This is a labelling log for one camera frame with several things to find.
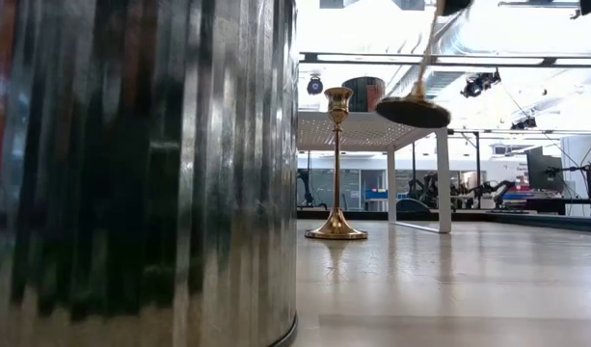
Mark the black background robot arm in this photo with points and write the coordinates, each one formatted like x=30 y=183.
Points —
x=492 y=189
x=422 y=190

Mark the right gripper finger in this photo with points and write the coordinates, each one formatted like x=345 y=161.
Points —
x=456 y=6

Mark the white perforated metal shelf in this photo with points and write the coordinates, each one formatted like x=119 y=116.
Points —
x=314 y=132

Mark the gold brass candlestick holder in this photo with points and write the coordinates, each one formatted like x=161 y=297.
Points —
x=413 y=113
x=337 y=226

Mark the black aluminium table frame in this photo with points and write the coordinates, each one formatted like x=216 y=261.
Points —
x=541 y=221

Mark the black ceiling track spotlights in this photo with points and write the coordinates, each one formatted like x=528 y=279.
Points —
x=478 y=84

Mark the black background monitor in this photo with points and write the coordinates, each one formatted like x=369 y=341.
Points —
x=543 y=168

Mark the tin can with orange contents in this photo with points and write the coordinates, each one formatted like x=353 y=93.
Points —
x=357 y=96
x=131 y=168

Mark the black overhead rig beam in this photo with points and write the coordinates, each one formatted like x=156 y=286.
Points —
x=548 y=61

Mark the black round hanging spotlight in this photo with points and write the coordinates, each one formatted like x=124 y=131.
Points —
x=315 y=86

